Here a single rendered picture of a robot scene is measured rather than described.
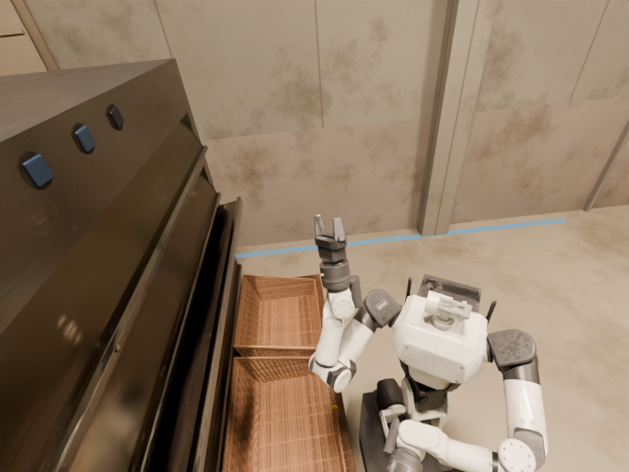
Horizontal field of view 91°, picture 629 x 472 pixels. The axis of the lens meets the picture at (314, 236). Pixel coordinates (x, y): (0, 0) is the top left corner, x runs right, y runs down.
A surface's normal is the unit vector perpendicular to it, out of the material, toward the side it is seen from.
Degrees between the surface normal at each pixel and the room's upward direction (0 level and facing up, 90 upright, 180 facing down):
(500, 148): 90
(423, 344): 45
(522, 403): 24
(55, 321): 70
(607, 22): 90
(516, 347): 30
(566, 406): 0
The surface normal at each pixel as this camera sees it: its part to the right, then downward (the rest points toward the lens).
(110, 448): 0.90, -0.40
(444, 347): -0.39, -0.17
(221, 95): 0.07, 0.59
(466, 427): -0.08, -0.80
